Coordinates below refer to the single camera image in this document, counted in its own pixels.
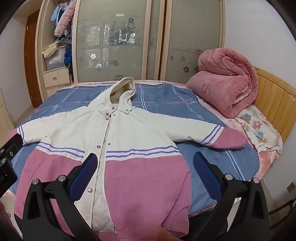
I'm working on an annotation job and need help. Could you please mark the frosted sliding door with reflections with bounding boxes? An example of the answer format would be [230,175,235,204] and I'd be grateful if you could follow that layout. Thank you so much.
[71,0,166,84]

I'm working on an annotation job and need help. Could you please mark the light wooden cabinet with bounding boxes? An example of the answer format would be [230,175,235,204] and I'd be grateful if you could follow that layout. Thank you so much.
[0,88,15,141]

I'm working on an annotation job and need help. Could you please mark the light wooden wardrobe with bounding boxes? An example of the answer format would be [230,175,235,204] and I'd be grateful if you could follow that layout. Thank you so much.
[35,0,226,102]

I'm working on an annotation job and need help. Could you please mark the wardrobe drawer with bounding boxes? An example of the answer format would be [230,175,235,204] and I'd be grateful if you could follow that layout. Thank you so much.
[43,67,71,88]

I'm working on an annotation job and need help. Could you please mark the grey clothes pile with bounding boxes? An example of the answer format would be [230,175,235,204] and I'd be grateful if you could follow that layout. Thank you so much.
[58,35,72,49]

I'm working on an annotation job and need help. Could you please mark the wooden headboard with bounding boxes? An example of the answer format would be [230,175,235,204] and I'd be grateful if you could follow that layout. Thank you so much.
[253,66,296,143]

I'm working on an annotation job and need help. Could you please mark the brown wooden door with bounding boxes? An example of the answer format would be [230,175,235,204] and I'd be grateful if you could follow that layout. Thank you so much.
[24,10,43,108]

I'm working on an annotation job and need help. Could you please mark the floral pillow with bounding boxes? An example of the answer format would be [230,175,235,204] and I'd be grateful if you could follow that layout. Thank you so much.
[233,105,283,160]

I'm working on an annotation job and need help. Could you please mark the hanging pink puffer jacket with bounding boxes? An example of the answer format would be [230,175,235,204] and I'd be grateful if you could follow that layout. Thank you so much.
[54,0,77,37]

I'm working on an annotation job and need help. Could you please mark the dark metal frame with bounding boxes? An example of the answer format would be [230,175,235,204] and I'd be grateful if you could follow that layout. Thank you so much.
[268,199,295,223]

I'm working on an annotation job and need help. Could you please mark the dark blue puffy garment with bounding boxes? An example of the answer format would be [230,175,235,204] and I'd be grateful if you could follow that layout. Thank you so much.
[63,49,73,67]

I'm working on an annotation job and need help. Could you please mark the frosted sliding wardrobe door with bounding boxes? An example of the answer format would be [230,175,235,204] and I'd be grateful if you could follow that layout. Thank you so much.
[159,0,226,85]

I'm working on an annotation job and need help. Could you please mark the person's right hand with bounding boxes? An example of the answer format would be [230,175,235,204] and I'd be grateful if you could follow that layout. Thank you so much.
[154,228,183,241]

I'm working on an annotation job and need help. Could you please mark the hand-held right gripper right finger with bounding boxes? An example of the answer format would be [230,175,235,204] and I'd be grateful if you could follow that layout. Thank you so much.
[190,152,270,241]

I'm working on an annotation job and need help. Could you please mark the hanging light blue clothes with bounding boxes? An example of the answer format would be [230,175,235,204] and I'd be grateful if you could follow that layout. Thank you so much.
[50,3,64,22]

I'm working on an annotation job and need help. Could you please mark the blue plaid bed cover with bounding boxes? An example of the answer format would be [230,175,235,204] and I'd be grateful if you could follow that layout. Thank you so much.
[10,83,260,214]

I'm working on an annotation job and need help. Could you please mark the yellow crumpled cloth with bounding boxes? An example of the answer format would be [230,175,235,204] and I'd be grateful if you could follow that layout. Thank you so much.
[42,42,61,58]

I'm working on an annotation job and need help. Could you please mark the cream and pink hooded jacket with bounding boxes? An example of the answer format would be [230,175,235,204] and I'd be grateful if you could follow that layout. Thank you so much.
[17,77,249,241]

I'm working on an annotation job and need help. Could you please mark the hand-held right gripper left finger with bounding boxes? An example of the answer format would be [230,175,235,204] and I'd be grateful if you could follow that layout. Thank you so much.
[22,153,102,241]

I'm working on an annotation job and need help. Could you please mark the rolled pink quilt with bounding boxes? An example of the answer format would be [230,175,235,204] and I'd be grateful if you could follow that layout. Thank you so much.
[186,47,259,119]

